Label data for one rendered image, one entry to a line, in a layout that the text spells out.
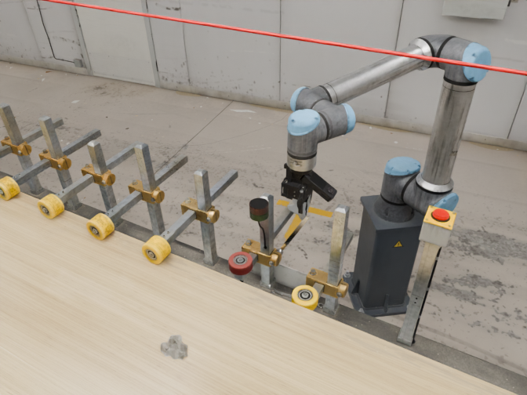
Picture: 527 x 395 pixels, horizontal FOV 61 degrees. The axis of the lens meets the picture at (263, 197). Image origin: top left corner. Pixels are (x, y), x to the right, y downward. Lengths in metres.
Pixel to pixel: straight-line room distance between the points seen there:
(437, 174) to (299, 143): 0.77
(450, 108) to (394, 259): 0.86
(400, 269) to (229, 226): 1.19
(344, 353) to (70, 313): 0.80
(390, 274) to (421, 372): 1.13
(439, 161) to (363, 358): 0.90
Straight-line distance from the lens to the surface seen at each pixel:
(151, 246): 1.48
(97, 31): 5.33
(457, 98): 1.76
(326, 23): 4.03
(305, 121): 1.28
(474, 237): 3.18
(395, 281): 2.43
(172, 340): 1.31
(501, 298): 2.86
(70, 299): 1.52
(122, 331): 1.39
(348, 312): 1.63
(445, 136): 1.83
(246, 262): 1.49
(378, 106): 4.17
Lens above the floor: 1.97
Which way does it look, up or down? 37 degrees down
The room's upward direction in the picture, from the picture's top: 1 degrees counter-clockwise
